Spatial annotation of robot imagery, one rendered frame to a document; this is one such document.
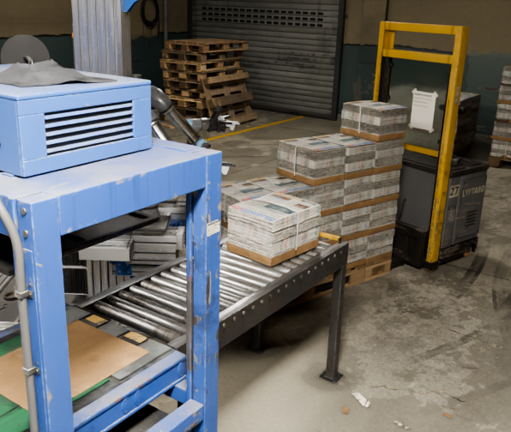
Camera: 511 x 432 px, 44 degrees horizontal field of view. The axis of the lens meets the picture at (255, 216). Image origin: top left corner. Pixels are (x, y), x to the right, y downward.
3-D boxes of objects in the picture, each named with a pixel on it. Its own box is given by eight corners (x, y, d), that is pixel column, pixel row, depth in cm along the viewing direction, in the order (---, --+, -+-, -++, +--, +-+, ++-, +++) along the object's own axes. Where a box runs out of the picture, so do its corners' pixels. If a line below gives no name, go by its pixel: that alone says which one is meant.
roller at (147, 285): (145, 287, 282) (145, 277, 281) (229, 319, 257) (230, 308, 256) (136, 291, 278) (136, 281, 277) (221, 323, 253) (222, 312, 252)
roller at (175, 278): (165, 278, 292) (165, 268, 291) (248, 307, 267) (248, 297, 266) (157, 281, 288) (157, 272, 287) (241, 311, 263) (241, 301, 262)
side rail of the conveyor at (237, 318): (339, 261, 336) (340, 240, 332) (347, 264, 333) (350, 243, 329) (166, 373, 231) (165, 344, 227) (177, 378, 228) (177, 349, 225)
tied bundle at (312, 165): (275, 174, 442) (277, 141, 435) (306, 168, 459) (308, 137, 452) (312, 187, 414) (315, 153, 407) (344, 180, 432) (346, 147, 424)
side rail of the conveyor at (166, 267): (260, 239, 363) (261, 219, 359) (267, 242, 360) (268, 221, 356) (74, 330, 258) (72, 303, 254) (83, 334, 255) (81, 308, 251)
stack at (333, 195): (206, 302, 436) (207, 185, 409) (329, 265, 504) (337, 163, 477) (239, 324, 407) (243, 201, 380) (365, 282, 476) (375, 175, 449)
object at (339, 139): (310, 137, 451) (310, 136, 450) (338, 134, 468) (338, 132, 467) (348, 147, 424) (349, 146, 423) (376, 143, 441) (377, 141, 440)
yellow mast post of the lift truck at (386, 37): (360, 234, 546) (380, 21, 489) (367, 232, 551) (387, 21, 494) (368, 237, 539) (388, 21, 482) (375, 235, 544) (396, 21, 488)
